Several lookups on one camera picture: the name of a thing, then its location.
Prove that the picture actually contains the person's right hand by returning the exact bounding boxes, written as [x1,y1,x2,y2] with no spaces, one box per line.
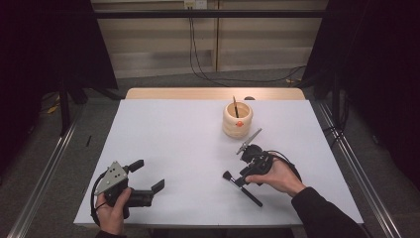
[245,158,307,198]

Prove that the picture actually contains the black curtain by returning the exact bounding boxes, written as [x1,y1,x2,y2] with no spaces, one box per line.
[0,0,119,179]
[301,0,420,191]

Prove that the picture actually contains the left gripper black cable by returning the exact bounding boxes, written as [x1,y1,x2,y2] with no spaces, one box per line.
[90,169,111,228]

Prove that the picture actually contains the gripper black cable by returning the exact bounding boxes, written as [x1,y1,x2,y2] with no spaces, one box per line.
[90,169,111,228]
[266,150,303,182]

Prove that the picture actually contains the wooden table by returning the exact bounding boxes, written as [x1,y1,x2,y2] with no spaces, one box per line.
[125,86,306,101]

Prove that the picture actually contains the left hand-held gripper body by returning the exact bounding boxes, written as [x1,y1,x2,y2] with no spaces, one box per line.
[93,160,156,220]

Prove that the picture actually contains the black floor cables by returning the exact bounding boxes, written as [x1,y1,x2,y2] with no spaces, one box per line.
[322,97,350,150]

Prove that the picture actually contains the person's left hand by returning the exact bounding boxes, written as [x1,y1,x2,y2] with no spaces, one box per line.
[95,187,133,236]

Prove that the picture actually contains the black horizontal frame bar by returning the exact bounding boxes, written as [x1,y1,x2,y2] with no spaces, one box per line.
[92,9,328,19]

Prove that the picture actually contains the metal floor rail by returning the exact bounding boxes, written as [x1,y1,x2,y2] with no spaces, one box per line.
[316,100,402,238]
[6,105,85,238]

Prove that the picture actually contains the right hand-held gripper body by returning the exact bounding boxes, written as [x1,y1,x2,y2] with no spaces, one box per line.
[235,127,275,186]

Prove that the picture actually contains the black metal stand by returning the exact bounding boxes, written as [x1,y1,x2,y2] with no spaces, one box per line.
[331,70,342,128]
[58,77,72,137]

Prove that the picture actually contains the black hanging wall cable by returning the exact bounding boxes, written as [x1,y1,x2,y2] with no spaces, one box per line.
[188,16,306,87]

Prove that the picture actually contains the white table mat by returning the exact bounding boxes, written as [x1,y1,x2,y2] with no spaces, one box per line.
[72,98,365,229]

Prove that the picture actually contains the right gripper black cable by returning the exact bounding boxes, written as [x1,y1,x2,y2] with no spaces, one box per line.
[266,150,303,182]

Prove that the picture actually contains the ribbed wooden cup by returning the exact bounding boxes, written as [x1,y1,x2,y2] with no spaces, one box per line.
[222,100,254,139]

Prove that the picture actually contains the black makeup brush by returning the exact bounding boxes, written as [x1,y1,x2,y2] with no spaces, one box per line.
[222,170,264,208]

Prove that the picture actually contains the white wall socket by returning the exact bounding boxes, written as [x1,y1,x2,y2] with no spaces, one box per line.
[183,0,208,10]

